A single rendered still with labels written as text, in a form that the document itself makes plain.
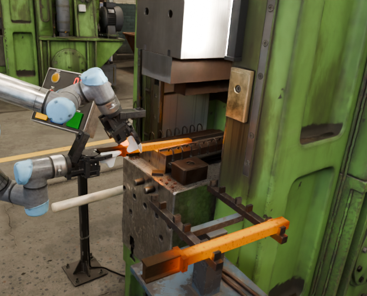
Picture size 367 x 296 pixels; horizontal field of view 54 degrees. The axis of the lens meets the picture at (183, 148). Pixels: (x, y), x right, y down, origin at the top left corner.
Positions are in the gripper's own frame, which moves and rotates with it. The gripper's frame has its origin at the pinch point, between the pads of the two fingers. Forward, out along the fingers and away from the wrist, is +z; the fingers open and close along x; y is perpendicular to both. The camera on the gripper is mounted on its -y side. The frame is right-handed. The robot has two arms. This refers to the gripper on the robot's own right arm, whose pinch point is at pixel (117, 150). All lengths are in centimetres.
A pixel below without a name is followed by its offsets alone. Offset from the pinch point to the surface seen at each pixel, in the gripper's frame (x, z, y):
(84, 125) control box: -38.2, 3.4, 1.7
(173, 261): 63, -20, 0
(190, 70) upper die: 8.1, 25.2, -29.9
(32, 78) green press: -475, 104, 62
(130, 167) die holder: -9.6, 11.3, 12.8
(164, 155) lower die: 6.7, 17.1, 2.7
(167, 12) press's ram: 4, 16, -49
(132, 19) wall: -802, 466, -26
